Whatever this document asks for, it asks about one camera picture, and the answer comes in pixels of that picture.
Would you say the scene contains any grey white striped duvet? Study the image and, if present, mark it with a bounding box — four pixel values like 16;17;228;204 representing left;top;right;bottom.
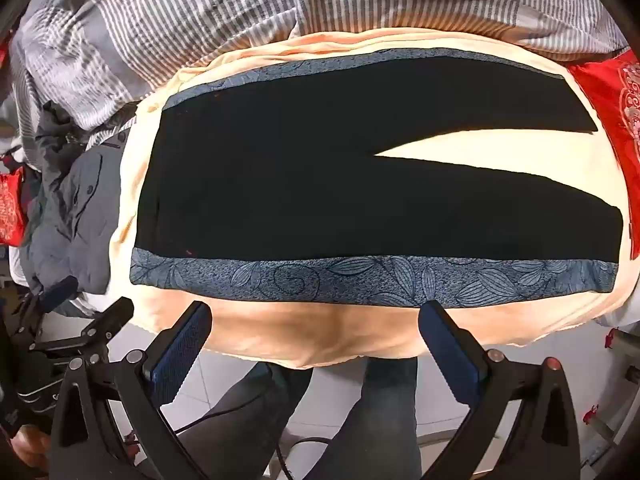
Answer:
0;0;632;137

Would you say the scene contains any red embroidered cushion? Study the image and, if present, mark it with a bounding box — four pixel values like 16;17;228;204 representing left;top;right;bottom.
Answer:
567;50;640;262

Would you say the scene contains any black pants floral side stripe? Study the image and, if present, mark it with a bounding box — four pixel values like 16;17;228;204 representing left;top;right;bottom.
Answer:
129;47;625;309

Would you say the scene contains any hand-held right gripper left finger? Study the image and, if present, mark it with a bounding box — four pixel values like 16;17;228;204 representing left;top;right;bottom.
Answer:
50;301;213;480

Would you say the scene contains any grey jacket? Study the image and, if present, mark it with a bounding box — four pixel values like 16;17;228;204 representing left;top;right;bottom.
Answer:
20;100;143;297

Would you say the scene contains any red patterned cloth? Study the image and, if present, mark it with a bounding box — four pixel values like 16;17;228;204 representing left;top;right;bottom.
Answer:
0;166;27;247

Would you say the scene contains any person's left hand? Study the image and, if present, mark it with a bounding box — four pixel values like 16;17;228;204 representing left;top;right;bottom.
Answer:
9;424;52;478

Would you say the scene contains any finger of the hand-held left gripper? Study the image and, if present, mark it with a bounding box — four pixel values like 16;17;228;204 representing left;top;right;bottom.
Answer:
29;297;135;367
30;276;81;317

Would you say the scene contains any person's right leg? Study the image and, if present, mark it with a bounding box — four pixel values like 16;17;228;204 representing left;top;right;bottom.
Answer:
330;356;423;480

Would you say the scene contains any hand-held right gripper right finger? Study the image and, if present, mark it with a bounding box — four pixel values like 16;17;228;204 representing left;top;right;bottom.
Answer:
417;301;583;480

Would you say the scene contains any grey metal frame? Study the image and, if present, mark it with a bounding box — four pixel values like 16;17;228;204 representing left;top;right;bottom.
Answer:
582;326;640;443

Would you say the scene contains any peach blanket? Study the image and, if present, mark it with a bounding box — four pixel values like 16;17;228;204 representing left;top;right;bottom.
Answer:
107;27;640;368

